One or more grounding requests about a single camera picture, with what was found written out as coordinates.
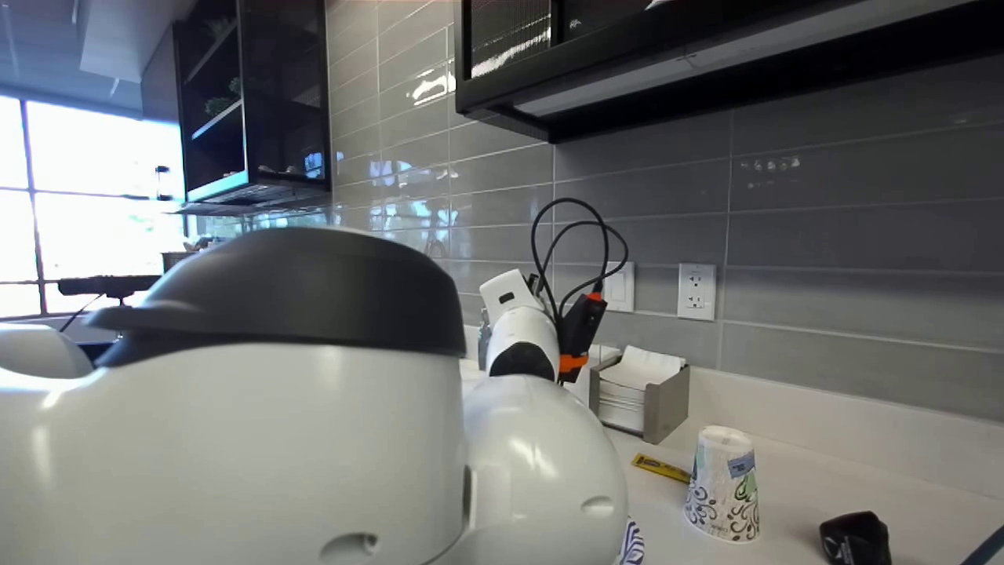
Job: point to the black upper cabinet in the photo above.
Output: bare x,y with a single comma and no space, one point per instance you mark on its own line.
578,67

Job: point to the upside-down patterned paper cup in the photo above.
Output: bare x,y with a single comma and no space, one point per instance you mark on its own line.
722,493

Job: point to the white wall outlet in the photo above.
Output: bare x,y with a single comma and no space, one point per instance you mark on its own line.
699,289

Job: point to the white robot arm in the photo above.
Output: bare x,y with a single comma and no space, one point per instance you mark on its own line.
297,396

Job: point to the yellow packet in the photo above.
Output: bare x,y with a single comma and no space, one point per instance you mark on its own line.
659,469

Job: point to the grey napkin holder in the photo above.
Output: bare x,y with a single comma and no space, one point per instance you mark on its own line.
641,393

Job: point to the small black object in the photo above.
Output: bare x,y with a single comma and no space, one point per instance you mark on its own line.
859,539

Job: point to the white light switch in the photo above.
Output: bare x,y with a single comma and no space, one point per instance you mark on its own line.
621,289

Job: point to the black camera on tripod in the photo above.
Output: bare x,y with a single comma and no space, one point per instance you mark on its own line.
111,286

